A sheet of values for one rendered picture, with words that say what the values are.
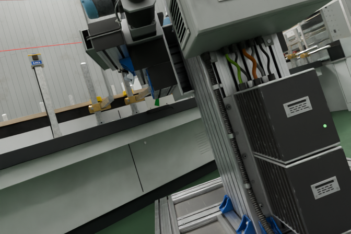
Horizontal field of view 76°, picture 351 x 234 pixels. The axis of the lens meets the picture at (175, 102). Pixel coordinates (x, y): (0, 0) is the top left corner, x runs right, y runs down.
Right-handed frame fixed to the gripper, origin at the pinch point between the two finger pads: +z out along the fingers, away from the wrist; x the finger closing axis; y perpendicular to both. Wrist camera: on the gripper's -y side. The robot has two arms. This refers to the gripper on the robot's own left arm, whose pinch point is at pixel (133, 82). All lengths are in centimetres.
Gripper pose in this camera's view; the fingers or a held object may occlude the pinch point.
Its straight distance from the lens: 156.8
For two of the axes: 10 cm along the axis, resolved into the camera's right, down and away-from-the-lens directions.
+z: 3.1, 9.4, -1.3
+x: 7.3, -3.3, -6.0
